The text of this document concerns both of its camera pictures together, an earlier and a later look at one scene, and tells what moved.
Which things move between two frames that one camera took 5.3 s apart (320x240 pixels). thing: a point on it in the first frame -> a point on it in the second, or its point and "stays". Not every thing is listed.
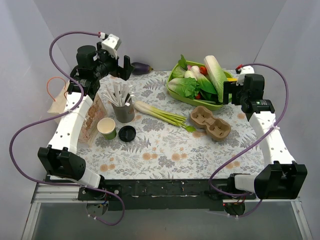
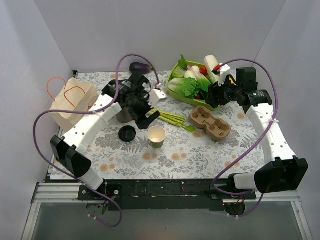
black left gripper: (120, 67) -> (141, 115)
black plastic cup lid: (127, 133) stays
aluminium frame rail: (55, 193) stays
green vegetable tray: (205, 104) stays
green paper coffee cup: (107, 127) -> (156, 135)
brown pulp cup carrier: (218, 127) stays
